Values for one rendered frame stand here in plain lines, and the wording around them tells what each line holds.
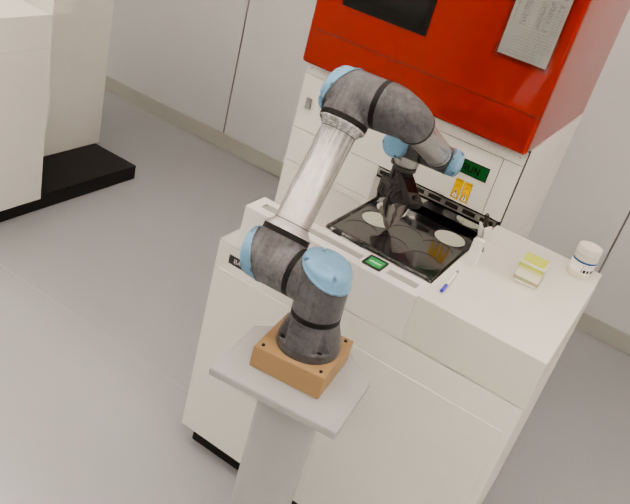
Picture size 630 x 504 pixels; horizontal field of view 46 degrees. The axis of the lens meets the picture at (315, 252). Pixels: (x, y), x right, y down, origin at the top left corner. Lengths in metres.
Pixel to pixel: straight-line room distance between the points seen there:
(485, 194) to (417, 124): 0.78
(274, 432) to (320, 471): 0.54
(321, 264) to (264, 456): 0.53
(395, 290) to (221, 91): 3.05
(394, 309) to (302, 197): 0.44
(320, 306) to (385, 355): 0.44
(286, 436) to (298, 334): 0.28
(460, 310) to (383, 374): 0.29
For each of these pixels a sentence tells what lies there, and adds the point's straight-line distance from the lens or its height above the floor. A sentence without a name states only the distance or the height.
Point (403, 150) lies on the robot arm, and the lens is 2.03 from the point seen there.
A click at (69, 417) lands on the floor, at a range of 2.71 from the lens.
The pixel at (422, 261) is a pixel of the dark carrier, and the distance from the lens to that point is 2.18.
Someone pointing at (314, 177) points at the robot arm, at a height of 1.23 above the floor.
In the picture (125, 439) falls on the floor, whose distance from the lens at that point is 2.65.
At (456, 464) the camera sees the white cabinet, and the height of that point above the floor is 0.56.
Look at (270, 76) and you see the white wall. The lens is 4.52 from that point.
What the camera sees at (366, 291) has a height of 0.90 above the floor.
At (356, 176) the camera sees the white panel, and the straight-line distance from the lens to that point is 2.59.
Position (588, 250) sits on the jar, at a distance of 2.26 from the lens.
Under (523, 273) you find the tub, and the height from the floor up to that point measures 1.00.
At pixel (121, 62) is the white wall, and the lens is 5.31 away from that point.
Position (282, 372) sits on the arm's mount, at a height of 0.84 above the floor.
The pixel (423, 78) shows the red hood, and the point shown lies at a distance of 2.36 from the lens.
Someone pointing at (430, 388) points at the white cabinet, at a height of 0.73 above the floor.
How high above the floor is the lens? 1.90
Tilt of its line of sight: 29 degrees down
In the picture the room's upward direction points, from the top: 16 degrees clockwise
